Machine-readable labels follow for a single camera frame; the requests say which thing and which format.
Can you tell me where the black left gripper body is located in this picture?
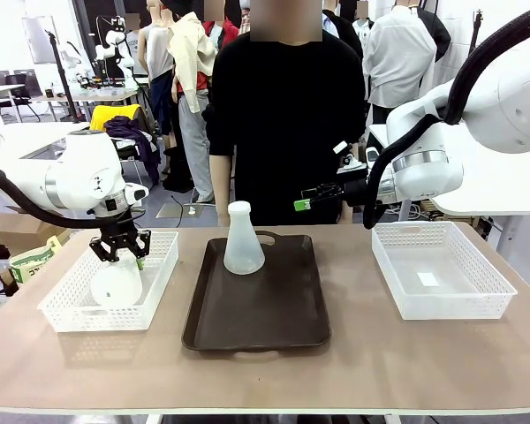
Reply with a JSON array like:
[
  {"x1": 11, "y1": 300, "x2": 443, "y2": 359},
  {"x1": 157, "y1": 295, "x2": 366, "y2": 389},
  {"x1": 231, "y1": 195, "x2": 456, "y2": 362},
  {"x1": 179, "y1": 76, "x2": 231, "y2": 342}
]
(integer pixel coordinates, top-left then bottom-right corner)
[{"x1": 97, "y1": 206, "x2": 139, "y2": 245}]

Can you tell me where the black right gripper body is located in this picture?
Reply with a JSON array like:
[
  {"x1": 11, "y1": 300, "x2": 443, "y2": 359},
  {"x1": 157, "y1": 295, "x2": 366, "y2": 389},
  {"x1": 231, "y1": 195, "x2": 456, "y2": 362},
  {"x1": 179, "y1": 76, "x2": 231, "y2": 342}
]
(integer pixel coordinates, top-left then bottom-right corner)
[{"x1": 339, "y1": 175, "x2": 373, "y2": 209}]

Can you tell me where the person's right forearm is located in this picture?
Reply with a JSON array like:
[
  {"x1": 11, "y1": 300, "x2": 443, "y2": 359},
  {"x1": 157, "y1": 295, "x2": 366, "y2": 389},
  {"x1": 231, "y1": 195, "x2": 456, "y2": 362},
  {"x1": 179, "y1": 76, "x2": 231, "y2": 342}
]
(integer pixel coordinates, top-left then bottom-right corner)
[{"x1": 209, "y1": 152, "x2": 236, "y2": 217}]

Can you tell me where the white perforated plastic basket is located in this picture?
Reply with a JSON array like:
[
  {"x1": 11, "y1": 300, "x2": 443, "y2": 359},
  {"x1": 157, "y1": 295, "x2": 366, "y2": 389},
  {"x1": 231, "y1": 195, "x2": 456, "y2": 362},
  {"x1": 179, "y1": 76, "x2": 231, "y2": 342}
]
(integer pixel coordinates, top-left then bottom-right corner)
[
  {"x1": 37, "y1": 231, "x2": 180, "y2": 333},
  {"x1": 369, "y1": 222, "x2": 519, "y2": 321}
]

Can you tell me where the grey floor plate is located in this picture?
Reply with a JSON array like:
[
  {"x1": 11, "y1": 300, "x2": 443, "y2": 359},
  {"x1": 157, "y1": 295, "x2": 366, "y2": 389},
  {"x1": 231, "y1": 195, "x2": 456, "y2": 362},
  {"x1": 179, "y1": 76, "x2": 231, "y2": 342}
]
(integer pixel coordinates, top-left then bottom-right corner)
[{"x1": 155, "y1": 202, "x2": 204, "y2": 220}]

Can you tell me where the person's black sweater torso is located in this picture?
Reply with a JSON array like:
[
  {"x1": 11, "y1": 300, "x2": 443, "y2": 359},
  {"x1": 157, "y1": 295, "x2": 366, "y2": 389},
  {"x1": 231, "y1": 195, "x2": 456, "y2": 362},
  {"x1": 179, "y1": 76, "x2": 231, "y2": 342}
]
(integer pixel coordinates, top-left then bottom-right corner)
[{"x1": 201, "y1": 30, "x2": 367, "y2": 226}]

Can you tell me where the cream bag with green print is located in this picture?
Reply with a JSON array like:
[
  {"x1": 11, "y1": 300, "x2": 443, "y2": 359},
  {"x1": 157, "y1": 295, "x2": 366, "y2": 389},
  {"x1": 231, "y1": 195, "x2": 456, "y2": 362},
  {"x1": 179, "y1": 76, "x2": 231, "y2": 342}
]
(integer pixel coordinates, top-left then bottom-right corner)
[{"x1": 8, "y1": 236, "x2": 63, "y2": 288}]

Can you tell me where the dark purple garment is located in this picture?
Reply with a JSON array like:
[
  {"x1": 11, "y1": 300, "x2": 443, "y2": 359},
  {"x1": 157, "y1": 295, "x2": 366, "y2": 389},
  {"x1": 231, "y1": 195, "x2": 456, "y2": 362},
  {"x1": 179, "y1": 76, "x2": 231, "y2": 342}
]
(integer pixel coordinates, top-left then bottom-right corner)
[{"x1": 103, "y1": 115, "x2": 163, "y2": 186}]

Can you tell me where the brown cardboard box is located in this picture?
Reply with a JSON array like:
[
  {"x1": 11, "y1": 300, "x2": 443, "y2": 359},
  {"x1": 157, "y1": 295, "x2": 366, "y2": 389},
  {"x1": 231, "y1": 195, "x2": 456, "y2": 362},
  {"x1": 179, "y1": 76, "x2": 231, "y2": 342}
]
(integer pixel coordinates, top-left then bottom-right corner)
[{"x1": 0, "y1": 211, "x2": 72, "y2": 260}]

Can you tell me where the yellow garment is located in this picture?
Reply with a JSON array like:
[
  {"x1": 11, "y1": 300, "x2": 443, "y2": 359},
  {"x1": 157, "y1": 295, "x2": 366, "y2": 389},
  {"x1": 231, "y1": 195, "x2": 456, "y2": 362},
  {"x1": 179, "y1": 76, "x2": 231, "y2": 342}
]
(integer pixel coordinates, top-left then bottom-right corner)
[{"x1": 90, "y1": 104, "x2": 141, "y2": 133}]

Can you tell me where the dark brown serving tray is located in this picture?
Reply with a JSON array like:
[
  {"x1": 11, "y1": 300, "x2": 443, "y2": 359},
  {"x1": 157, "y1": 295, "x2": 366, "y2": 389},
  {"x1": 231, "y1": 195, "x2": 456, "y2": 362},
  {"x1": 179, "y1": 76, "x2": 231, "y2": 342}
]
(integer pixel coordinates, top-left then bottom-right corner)
[{"x1": 181, "y1": 230, "x2": 332, "y2": 353}]

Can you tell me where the mannequin with white shirt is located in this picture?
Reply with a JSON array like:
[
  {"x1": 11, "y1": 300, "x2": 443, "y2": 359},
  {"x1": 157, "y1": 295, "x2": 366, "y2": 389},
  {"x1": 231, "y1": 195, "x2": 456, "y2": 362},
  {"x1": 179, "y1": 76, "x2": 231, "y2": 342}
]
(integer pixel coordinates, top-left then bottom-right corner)
[{"x1": 362, "y1": 0, "x2": 438, "y2": 125}]

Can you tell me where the black tripod stand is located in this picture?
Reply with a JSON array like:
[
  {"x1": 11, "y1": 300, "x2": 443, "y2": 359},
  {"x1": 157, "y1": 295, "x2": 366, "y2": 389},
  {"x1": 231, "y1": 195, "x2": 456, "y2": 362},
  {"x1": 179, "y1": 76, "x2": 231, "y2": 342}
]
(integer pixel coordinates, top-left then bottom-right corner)
[
  {"x1": 466, "y1": 11, "x2": 487, "y2": 58},
  {"x1": 43, "y1": 29, "x2": 87, "y2": 124}
]

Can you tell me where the black office chair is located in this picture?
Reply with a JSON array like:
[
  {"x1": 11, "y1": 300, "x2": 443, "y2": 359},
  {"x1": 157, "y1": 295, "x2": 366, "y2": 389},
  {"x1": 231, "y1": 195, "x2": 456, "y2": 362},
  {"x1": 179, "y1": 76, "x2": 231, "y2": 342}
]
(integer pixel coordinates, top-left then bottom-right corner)
[{"x1": 0, "y1": 70, "x2": 43, "y2": 123}]

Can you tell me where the person's blurred head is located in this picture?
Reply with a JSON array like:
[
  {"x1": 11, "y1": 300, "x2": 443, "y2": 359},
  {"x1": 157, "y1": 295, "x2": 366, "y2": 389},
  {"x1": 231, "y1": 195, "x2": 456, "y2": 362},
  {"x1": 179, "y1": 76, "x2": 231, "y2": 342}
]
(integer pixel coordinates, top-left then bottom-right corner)
[{"x1": 250, "y1": 0, "x2": 323, "y2": 43}]

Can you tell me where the mannequin with white tank top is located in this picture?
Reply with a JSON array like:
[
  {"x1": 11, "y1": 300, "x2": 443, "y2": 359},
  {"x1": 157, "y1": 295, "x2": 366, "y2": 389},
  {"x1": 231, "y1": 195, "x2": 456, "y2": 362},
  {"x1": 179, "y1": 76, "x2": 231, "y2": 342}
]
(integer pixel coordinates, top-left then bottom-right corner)
[{"x1": 137, "y1": 0, "x2": 178, "y2": 149}]

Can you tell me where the mannequin with cream shirt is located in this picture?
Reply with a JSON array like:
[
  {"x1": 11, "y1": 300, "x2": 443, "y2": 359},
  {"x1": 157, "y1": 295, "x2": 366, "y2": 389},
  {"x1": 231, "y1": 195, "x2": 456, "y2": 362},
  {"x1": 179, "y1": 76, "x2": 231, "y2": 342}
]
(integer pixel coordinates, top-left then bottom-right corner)
[{"x1": 166, "y1": 0, "x2": 220, "y2": 204}]

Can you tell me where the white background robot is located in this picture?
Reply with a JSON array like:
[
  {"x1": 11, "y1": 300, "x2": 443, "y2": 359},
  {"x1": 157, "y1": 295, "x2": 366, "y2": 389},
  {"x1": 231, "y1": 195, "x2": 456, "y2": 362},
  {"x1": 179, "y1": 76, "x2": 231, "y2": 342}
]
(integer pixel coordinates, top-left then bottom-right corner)
[{"x1": 95, "y1": 15, "x2": 136, "y2": 89}]

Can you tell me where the white board panel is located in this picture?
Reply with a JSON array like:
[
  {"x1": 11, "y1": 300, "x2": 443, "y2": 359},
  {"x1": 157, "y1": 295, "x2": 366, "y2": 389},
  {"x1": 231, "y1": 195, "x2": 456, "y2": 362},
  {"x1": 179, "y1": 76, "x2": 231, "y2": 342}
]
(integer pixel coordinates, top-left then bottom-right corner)
[{"x1": 20, "y1": 15, "x2": 58, "y2": 65}]

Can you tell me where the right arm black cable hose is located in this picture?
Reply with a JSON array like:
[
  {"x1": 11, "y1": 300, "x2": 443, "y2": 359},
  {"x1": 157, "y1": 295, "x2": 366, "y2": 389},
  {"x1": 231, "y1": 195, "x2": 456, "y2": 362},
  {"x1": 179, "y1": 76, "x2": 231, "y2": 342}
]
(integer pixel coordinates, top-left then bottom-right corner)
[{"x1": 362, "y1": 4, "x2": 530, "y2": 230}]

